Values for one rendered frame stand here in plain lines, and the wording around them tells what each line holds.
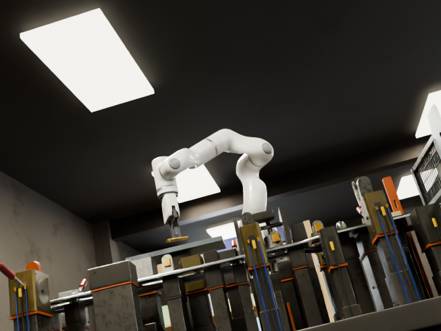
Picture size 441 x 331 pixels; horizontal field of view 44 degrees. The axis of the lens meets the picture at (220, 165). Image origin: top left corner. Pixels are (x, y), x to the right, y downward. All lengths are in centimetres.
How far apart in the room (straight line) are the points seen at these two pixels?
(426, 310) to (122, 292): 90
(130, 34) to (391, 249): 325
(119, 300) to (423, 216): 85
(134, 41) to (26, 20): 83
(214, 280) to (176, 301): 13
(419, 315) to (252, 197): 148
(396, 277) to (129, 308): 71
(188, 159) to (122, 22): 225
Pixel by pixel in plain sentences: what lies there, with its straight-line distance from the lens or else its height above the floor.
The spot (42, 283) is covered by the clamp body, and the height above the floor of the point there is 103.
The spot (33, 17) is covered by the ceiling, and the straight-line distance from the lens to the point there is 415.
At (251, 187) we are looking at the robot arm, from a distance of 233.
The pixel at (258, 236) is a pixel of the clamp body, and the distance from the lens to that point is 152.
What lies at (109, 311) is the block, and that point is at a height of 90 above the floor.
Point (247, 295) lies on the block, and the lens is 170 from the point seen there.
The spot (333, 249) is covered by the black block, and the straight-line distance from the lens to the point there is 152.
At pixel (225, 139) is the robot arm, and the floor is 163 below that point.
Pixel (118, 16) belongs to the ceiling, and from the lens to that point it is 419.
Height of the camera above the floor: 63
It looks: 22 degrees up
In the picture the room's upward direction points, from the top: 13 degrees counter-clockwise
